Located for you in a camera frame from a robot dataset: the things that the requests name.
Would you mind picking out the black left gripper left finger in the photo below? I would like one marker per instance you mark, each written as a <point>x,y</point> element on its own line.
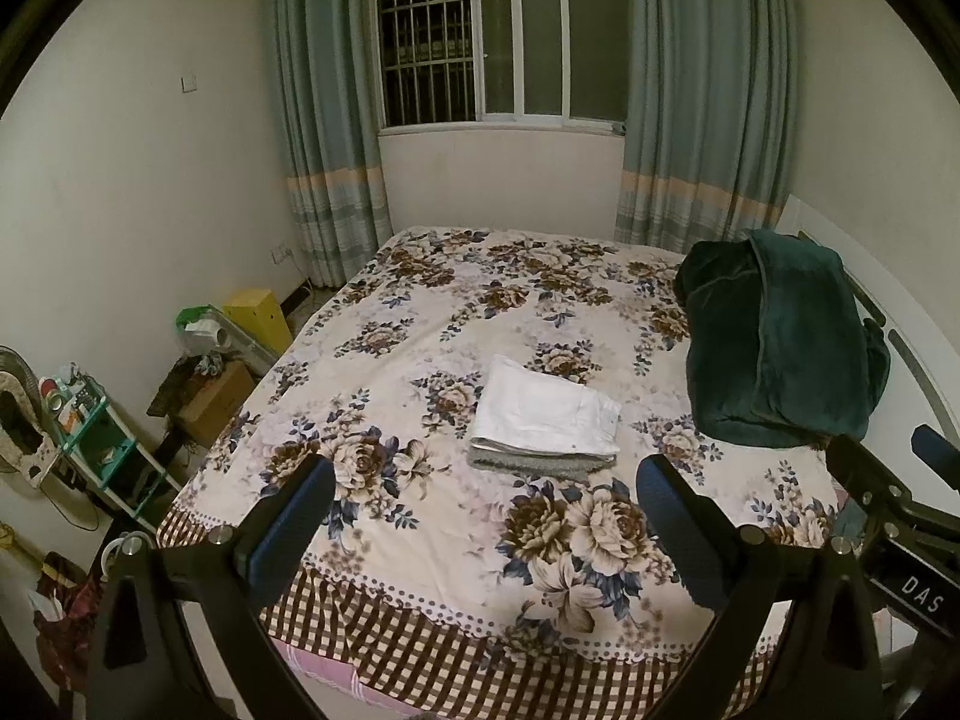
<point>277,532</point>

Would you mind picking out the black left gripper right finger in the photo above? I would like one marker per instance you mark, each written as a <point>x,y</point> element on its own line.
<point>691,529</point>

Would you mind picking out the white pants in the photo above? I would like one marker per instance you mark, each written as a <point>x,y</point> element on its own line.
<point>525,412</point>

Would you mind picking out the pink mattress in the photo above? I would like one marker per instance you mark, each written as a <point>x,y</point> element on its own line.
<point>336,690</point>

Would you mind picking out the cardboard box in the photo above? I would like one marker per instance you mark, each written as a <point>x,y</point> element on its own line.
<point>215,404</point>

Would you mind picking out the grey folded garment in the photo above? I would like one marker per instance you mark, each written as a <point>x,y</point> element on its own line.
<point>573,467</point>

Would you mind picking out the dark green blanket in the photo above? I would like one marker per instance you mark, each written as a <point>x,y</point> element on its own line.
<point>779,356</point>

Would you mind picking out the red bag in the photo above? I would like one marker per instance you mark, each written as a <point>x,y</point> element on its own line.
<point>65,633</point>

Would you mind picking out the teal storage shelf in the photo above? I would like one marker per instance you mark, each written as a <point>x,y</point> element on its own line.
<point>112,461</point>

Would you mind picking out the white green plastic bag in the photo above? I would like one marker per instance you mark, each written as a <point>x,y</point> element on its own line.
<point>205,329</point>

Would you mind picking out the yellow box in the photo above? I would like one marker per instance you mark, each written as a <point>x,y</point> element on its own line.
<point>257,312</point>

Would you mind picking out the right teal curtain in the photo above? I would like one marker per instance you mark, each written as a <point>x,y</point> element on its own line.
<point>709,130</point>

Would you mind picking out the teal curtain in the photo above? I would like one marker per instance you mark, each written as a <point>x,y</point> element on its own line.
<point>709,130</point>
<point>320,75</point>

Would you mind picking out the barred window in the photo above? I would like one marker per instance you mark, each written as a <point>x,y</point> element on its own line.
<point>533,63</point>

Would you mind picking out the left teal curtain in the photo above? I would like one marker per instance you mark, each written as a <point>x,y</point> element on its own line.
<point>320,75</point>

